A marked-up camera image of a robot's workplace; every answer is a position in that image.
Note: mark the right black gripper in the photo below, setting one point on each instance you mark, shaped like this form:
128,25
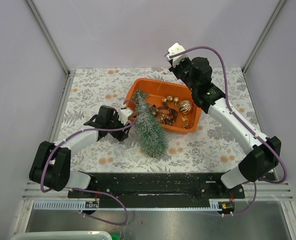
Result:
177,70

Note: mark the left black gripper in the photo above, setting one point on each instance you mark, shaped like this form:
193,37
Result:
123,132

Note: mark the orange plastic tray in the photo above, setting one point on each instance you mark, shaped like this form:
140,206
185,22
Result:
157,90

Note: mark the small frosted christmas tree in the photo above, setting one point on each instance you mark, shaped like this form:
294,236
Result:
149,131

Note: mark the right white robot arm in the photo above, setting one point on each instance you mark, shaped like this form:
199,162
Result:
261,152

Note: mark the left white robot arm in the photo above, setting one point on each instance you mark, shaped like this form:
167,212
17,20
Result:
51,167

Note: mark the small gold bauble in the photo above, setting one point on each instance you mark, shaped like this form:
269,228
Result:
175,100
169,98

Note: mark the large gold striped bauble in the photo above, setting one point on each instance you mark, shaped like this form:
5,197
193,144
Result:
185,107

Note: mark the brown ribbon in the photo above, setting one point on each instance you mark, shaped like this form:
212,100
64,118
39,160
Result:
166,115

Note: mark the gold flower ornament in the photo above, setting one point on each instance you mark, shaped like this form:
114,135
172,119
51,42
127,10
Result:
184,118

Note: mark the floral patterned table mat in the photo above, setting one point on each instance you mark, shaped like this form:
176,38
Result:
207,148

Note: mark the green object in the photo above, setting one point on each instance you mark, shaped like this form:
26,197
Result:
115,236

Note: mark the white plastic bin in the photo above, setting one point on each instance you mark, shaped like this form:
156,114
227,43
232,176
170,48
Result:
63,235

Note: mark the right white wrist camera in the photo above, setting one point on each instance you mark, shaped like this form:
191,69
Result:
174,54

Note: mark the aluminium frame rail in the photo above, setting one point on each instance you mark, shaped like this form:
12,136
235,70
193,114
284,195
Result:
46,34

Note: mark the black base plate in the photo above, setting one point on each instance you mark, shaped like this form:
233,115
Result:
154,190

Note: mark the white slotted cable duct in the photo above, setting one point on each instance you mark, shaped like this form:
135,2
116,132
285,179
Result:
80,205

